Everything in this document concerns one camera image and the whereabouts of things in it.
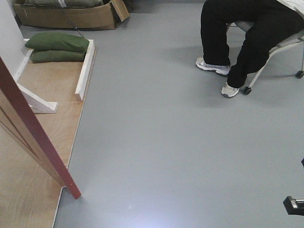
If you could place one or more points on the white diagonal door brace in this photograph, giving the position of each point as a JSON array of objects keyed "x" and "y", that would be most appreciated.
[{"x": 37, "y": 104}]

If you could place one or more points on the green sandbag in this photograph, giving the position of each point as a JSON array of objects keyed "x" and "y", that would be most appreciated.
[
  {"x": 41, "y": 56},
  {"x": 57, "y": 41}
]

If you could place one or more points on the grey rolling chair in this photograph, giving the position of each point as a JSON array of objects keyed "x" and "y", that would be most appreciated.
[{"x": 290, "y": 42}]

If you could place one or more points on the plywood door platform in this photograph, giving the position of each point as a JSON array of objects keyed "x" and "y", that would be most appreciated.
[{"x": 29, "y": 196}]

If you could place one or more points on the brown wooden door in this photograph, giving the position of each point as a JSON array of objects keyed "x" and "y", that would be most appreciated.
[{"x": 19, "y": 121}]

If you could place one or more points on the white far edge rail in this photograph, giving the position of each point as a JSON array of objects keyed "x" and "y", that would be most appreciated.
[{"x": 85, "y": 71}]

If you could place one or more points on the upper green sandbag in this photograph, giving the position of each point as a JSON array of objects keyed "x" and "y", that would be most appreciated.
[{"x": 57, "y": 41}]

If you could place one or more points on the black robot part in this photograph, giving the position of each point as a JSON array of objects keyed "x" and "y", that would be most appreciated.
[{"x": 294, "y": 206}]

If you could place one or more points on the open cardboard box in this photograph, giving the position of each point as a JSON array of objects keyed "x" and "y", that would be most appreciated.
[{"x": 102, "y": 17}]

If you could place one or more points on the large green woven sack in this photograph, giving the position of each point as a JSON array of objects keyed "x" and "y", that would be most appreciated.
[{"x": 71, "y": 4}]

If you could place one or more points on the lower green sandbag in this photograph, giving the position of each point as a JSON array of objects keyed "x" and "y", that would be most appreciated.
[{"x": 41, "y": 56}]

